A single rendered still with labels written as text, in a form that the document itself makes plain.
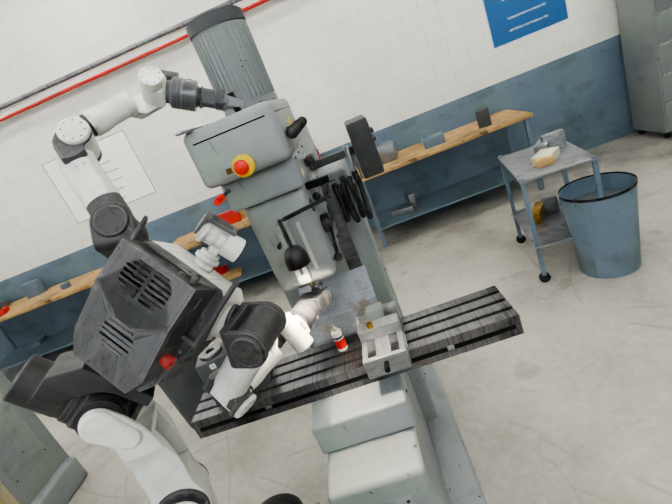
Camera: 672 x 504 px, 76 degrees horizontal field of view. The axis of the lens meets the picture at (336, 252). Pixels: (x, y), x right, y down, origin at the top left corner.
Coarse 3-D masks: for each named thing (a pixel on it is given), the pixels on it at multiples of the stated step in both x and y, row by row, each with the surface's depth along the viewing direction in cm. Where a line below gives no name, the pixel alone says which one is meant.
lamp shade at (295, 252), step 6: (294, 246) 124; (300, 246) 124; (288, 252) 123; (294, 252) 122; (300, 252) 123; (306, 252) 125; (288, 258) 123; (294, 258) 122; (300, 258) 122; (306, 258) 124; (288, 264) 123; (294, 264) 122; (300, 264) 123; (306, 264) 124; (288, 270) 125; (294, 270) 123
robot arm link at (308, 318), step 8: (296, 312) 137; (304, 312) 137; (296, 320) 133; (304, 320) 136; (312, 320) 137; (288, 328) 131; (296, 328) 132; (304, 328) 134; (280, 336) 135; (288, 336) 131; (296, 336) 131; (304, 336) 132; (280, 344) 134; (296, 344) 132; (304, 344) 132
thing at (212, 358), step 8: (216, 344) 164; (208, 352) 163; (216, 352) 158; (224, 352) 158; (200, 360) 160; (208, 360) 157; (216, 360) 156; (200, 368) 156; (208, 368) 156; (216, 368) 157; (200, 376) 157; (208, 376) 157; (264, 384) 163; (216, 400) 161
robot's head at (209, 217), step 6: (204, 216) 104; (210, 216) 105; (216, 216) 107; (204, 222) 104; (216, 222) 105; (222, 222) 108; (198, 228) 105; (204, 228) 104; (222, 228) 106; (228, 228) 107; (234, 228) 109; (198, 234) 105; (234, 234) 107
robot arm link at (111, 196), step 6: (114, 192) 110; (96, 198) 107; (102, 198) 107; (108, 198) 107; (114, 198) 108; (120, 198) 110; (90, 204) 107; (96, 204) 106; (126, 204) 111; (90, 210) 107; (138, 222) 110; (144, 234) 113
